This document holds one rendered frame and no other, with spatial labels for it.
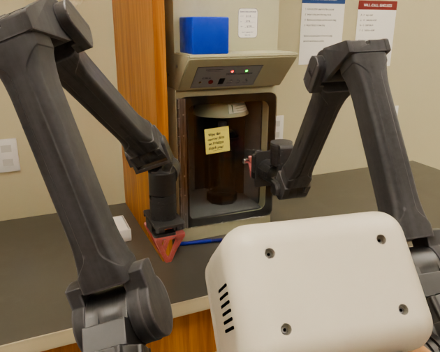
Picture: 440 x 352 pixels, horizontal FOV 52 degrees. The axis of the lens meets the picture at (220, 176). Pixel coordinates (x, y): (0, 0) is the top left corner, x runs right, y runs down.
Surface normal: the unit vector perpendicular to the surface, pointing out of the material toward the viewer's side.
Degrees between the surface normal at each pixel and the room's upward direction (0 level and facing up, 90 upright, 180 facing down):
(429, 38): 90
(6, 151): 90
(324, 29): 90
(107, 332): 44
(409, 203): 56
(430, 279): 37
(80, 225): 81
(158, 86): 90
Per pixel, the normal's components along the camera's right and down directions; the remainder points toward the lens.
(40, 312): 0.00, -0.95
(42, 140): -0.08, 0.16
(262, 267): 0.19, -0.41
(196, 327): 0.40, 0.29
